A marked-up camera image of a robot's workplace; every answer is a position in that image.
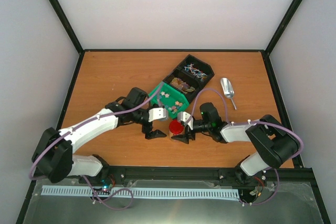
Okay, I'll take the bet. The red jar lid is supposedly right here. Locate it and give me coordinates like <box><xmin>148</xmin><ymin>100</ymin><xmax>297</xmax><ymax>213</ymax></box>
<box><xmin>169</xmin><ymin>119</ymin><xmax>184</xmax><ymax>135</ymax></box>

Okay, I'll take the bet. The green plastic candy bin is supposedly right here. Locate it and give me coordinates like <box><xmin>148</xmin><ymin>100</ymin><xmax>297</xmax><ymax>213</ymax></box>
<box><xmin>149</xmin><ymin>82</ymin><xmax>190</xmax><ymax>119</ymax></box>

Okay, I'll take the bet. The black bin with popsicle candies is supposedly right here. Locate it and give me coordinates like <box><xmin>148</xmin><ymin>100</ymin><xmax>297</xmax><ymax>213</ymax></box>
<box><xmin>163</xmin><ymin>69</ymin><xmax>203</xmax><ymax>103</ymax></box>

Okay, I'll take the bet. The silver metal scoop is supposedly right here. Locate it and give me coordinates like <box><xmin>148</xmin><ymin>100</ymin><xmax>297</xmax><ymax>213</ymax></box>
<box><xmin>220</xmin><ymin>78</ymin><xmax>237</xmax><ymax>110</ymax></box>

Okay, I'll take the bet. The clear plastic jar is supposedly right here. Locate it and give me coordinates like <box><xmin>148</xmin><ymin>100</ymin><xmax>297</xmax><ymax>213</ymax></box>
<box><xmin>169</xmin><ymin>131</ymin><xmax>184</xmax><ymax>140</ymax></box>

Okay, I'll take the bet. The black bin with lollipops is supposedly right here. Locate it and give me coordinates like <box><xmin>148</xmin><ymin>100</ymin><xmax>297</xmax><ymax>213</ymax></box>
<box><xmin>177</xmin><ymin>54</ymin><xmax>215</xmax><ymax>87</ymax></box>

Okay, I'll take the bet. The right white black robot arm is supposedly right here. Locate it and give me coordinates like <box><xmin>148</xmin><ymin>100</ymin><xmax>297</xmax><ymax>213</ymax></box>
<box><xmin>170</xmin><ymin>102</ymin><xmax>302</xmax><ymax>185</ymax></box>

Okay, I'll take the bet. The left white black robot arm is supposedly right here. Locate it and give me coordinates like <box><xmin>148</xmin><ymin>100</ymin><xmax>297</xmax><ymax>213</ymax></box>
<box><xmin>29</xmin><ymin>87</ymin><xmax>169</xmax><ymax>184</ymax></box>

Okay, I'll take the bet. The metal sheet panel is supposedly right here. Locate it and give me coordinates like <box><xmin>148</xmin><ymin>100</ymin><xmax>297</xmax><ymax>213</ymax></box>
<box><xmin>17</xmin><ymin>179</ymin><xmax>330</xmax><ymax>223</ymax></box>

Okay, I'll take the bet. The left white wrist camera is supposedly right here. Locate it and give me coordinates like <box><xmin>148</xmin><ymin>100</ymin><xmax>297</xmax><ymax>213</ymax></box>
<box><xmin>148</xmin><ymin>108</ymin><xmax>169</xmax><ymax>122</ymax></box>

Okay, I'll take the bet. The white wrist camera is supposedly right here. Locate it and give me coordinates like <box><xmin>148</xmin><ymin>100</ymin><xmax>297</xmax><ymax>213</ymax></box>
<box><xmin>177</xmin><ymin>111</ymin><xmax>194</xmax><ymax>130</ymax></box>
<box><xmin>148</xmin><ymin>108</ymin><xmax>169</xmax><ymax>122</ymax></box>

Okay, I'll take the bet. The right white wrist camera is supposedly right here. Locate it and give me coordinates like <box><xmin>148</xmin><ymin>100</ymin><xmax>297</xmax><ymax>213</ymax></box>
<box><xmin>177</xmin><ymin>111</ymin><xmax>194</xmax><ymax>130</ymax></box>

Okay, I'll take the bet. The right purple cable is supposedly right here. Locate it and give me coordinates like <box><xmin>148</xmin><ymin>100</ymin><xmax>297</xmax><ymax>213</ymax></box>
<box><xmin>187</xmin><ymin>88</ymin><xmax>305</xmax><ymax>206</ymax></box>

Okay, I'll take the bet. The black aluminium frame rail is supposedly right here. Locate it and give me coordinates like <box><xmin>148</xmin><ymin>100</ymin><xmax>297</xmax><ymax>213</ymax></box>
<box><xmin>87</xmin><ymin>166</ymin><xmax>316</xmax><ymax>188</ymax></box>

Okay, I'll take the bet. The light blue slotted cable duct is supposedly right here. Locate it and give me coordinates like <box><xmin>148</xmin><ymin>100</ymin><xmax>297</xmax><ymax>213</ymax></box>
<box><xmin>40</xmin><ymin>185</ymin><xmax>239</xmax><ymax>201</ymax></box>

